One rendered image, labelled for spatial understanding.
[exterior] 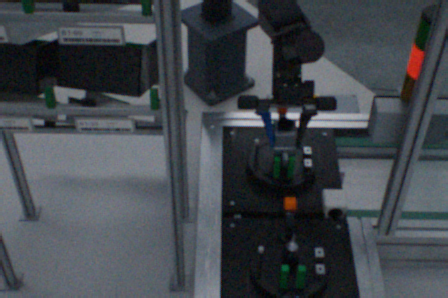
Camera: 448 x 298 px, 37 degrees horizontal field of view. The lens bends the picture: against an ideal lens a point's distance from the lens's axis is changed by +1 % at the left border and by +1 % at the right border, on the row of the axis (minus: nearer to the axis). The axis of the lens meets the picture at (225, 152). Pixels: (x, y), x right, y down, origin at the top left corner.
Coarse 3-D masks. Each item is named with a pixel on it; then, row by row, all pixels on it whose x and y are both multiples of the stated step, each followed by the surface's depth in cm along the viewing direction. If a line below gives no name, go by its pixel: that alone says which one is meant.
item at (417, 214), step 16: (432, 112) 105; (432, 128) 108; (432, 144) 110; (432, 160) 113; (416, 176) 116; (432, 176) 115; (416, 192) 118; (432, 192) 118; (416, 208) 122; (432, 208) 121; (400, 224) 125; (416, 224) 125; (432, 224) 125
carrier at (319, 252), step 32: (224, 224) 125; (256, 224) 125; (320, 224) 126; (224, 256) 120; (256, 256) 118; (288, 256) 113; (320, 256) 116; (352, 256) 120; (224, 288) 115; (256, 288) 115; (288, 288) 113; (320, 288) 113; (352, 288) 116
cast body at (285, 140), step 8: (280, 120) 128; (288, 120) 128; (280, 128) 127; (288, 128) 126; (296, 128) 128; (280, 136) 126; (288, 136) 126; (296, 136) 126; (280, 144) 128; (288, 144) 128; (296, 144) 128; (280, 152) 128; (288, 152) 128
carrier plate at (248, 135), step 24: (240, 144) 141; (312, 144) 141; (240, 168) 136; (336, 168) 136; (240, 192) 131; (264, 192) 131; (288, 192) 131; (312, 192) 131; (264, 216) 129; (312, 216) 128
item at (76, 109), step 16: (0, 0) 104; (48, 0) 104; (64, 0) 104; (80, 0) 104; (0, 16) 86; (16, 16) 86; (32, 16) 86; (48, 16) 86; (64, 16) 86; (80, 16) 86; (96, 16) 86; (112, 16) 86; (128, 16) 86; (144, 16) 86; (0, 112) 97; (16, 112) 97; (32, 112) 97; (48, 112) 97; (64, 112) 97; (80, 112) 97; (96, 112) 97; (112, 112) 97; (128, 112) 97; (144, 112) 97; (160, 112) 97
